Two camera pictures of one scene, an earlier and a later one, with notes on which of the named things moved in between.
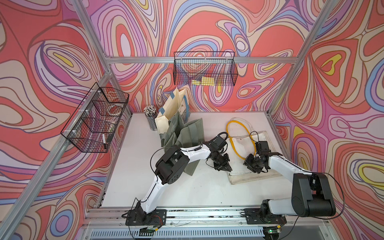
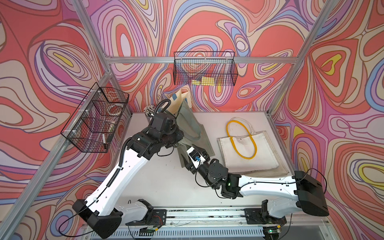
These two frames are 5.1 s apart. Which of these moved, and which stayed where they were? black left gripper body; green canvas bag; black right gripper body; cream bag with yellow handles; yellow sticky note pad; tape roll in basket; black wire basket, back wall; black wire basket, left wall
Moved: green canvas bag; black left gripper body; black right gripper body
Stayed: tape roll in basket; cream bag with yellow handles; black wire basket, back wall; black wire basket, left wall; yellow sticky note pad
